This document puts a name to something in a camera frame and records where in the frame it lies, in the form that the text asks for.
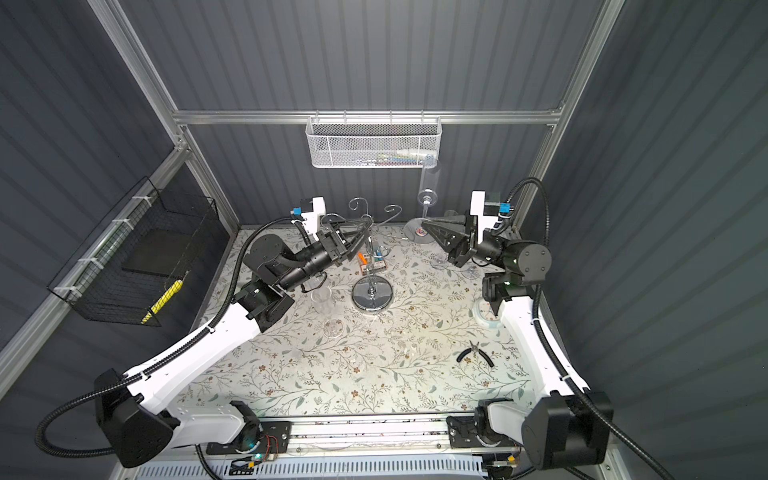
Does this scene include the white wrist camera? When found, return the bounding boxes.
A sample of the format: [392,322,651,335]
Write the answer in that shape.
[291,196,326,243]
[469,190,513,236]

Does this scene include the yellow black striped item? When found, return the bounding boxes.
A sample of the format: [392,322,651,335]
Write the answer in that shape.
[141,279,184,325]

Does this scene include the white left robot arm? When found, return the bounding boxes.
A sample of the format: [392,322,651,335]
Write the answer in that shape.
[34,219,372,468]

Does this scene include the white wire mesh basket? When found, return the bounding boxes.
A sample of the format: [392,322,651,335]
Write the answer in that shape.
[305,119,443,169]

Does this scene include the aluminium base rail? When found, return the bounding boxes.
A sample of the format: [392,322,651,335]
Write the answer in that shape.
[125,410,607,463]

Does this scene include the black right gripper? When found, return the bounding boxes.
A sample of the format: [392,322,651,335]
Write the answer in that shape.
[420,218,515,276]

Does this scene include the black wire mesh basket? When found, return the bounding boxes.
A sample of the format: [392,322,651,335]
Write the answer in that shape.
[48,182,221,327]

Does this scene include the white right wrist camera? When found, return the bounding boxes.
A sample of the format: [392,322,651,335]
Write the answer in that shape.
[469,190,513,236]

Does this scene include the items in white basket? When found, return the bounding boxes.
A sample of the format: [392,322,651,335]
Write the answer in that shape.
[352,148,438,168]

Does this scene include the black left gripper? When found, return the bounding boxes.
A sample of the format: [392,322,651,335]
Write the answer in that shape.
[277,217,367,297]

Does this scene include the colourful small packet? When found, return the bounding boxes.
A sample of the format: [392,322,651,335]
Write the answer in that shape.
[356,252,387,272]

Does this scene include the silver wine glass rack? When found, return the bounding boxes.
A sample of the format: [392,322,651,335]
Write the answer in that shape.
[348,196,403,315]

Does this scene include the clear flute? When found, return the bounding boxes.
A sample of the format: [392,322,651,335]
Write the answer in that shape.
[310,286,344,339]
[430,255,451,270]
[403,159,441,244]
[460,264,484,281]

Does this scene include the black pliers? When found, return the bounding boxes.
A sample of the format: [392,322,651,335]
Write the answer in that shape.
[456,342,495,368]

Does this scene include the white round tape roll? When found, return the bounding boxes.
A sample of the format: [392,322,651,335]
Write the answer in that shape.
[471,297,501,330]

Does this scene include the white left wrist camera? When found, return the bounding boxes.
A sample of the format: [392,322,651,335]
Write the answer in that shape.
[291,196,326,243]

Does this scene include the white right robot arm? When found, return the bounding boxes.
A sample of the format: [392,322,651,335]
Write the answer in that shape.
[421,177,672,479]

